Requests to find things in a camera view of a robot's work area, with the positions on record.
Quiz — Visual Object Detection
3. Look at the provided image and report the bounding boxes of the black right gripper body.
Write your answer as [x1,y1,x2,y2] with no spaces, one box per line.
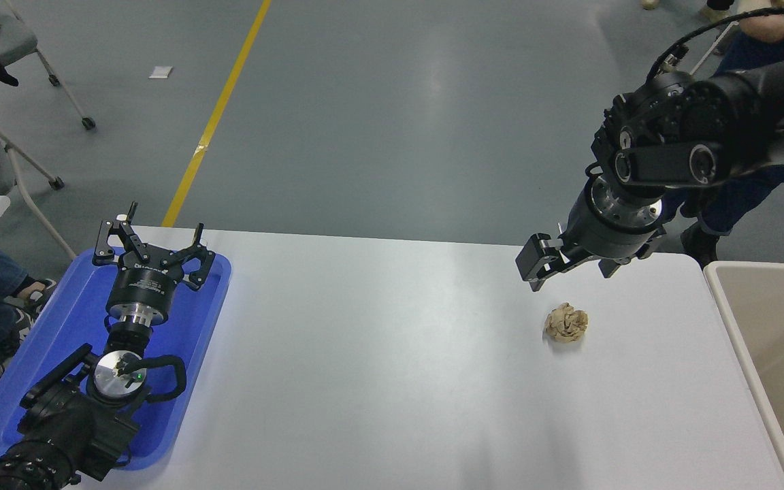
[560,186,666,263]

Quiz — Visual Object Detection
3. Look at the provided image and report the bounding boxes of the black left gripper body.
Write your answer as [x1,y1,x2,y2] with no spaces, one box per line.
[104,257,186,314]

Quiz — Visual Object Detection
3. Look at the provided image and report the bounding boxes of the crumpled tan paper ball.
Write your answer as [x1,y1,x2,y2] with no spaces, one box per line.
[543,303,589,344]

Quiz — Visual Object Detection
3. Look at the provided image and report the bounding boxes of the blue plastic tray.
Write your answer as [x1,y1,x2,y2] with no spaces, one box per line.
[0,246,233,472]

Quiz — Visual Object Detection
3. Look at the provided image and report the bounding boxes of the standing person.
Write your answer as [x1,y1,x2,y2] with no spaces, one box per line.
[640,0,733,21]
[661,0,784,270]

